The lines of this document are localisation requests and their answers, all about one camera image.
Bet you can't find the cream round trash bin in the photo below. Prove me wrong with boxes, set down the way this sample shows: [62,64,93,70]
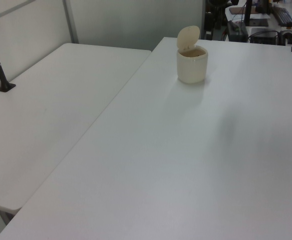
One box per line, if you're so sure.
[176,45,209,85]

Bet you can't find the cream oval bin lid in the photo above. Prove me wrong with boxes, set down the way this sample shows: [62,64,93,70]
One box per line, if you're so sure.
[177,25,201,52]

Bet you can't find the black box with green part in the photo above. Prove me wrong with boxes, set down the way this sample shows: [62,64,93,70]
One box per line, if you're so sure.
[226,20,249,42]

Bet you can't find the black flat electronic device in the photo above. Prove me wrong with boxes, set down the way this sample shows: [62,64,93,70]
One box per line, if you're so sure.
[249,27,279,46]

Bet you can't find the black monitor stand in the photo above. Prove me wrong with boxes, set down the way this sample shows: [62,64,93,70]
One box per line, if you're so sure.
[243,0,269,27]

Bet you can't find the black keyboard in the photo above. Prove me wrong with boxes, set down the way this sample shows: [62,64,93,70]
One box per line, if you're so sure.
[272,7,292,29]

